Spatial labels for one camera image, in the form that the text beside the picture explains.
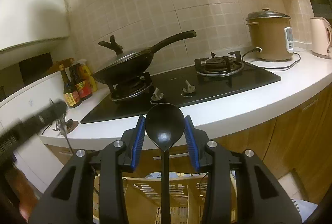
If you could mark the black gas stove top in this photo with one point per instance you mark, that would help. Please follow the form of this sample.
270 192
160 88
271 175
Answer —
208 79

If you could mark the metal slotted spatula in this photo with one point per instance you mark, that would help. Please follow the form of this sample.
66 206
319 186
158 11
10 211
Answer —
61 123

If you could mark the pink electric kettle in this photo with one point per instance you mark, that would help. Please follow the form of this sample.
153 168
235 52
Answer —
321 37

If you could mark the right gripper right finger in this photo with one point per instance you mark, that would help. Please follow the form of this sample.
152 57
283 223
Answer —
260 197

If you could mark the person's left hand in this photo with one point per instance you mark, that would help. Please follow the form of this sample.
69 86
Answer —
22 189

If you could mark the dark soy sauce bottle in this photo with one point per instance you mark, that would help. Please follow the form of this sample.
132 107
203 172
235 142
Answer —
70 91

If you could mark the yellow bottle behind sauces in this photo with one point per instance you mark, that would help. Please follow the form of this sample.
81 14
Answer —
86 74

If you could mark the black wok with lid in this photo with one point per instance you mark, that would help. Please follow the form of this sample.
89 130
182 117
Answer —
128 65

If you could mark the dark sauce bottle red label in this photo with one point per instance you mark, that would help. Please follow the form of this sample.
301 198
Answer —
81 83

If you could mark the black plastic ladle spoon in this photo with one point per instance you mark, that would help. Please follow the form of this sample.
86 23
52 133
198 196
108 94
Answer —
164 126

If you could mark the brown rice cooker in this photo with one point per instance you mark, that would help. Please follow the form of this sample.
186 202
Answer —
271 32

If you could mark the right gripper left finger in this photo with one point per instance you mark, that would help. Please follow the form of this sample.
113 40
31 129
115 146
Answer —
69 197

